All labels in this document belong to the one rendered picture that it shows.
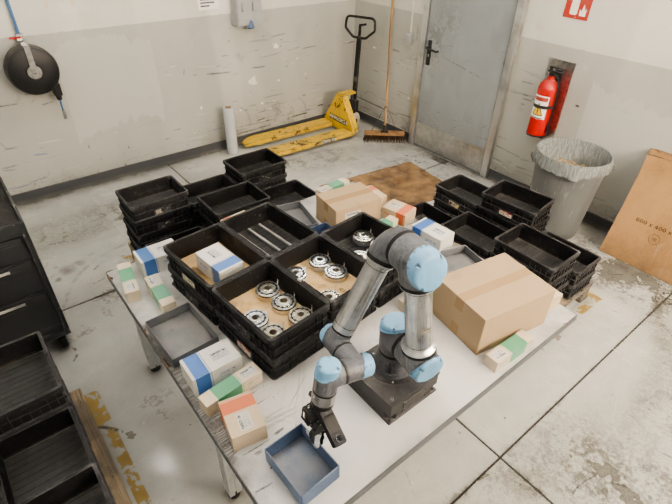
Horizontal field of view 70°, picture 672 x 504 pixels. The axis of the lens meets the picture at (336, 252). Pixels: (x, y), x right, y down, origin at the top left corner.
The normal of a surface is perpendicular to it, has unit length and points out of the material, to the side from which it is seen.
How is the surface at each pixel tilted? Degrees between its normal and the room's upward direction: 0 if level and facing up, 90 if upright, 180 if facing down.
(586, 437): 0
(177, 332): 0
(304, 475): 2
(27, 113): 90
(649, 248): 73
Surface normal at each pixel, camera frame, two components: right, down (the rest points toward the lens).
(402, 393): -0.01, -0.82
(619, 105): -0.78, 0.36
